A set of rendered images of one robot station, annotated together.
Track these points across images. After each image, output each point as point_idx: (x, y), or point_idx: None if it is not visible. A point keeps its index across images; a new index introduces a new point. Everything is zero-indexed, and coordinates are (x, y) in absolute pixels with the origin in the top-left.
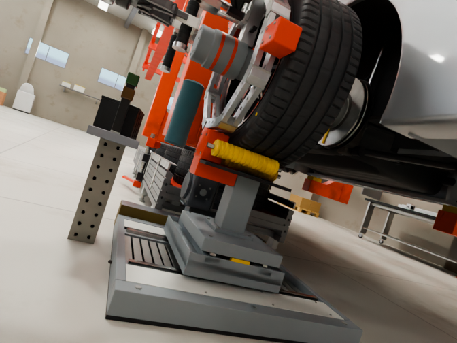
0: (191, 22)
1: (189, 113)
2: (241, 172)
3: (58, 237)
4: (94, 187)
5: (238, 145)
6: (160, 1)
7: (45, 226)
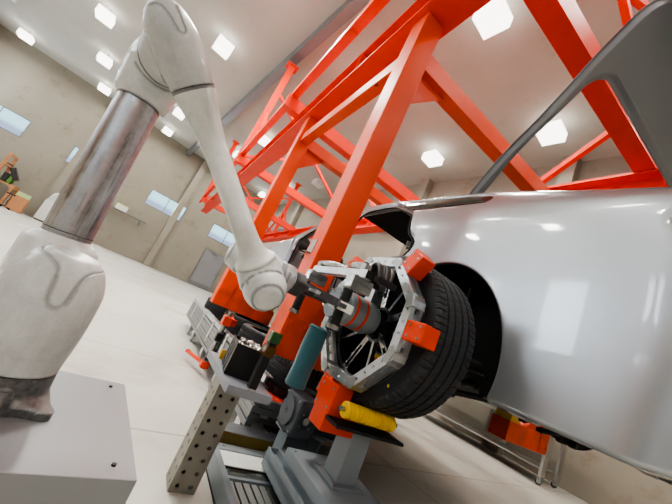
0: (347, 309)
1: (314, 359)
2: (364, 433)
3: (157, 491)
4: (207, 430)
5: (363, 405)
6: (329, 298)
7: (139, 471)
